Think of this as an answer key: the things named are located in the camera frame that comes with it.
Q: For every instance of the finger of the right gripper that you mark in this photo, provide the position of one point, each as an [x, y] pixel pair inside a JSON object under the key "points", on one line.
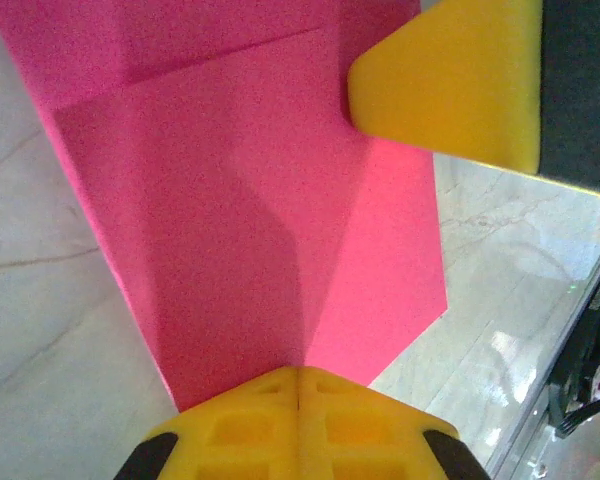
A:
{"points": [[455, 85]]}

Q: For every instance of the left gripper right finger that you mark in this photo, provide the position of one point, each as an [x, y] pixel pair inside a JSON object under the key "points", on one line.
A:
{"points": [[370, 440]]}

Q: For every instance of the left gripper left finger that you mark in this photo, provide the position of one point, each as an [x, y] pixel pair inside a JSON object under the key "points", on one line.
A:
{"points": [[240, 440]]}

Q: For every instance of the pink paper sheet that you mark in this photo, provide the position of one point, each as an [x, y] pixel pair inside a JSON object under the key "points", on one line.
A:
{"points": [[205, 200]]}

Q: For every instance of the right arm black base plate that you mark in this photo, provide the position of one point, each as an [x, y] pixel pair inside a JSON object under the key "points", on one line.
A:
{"points": [[580, 340]]}

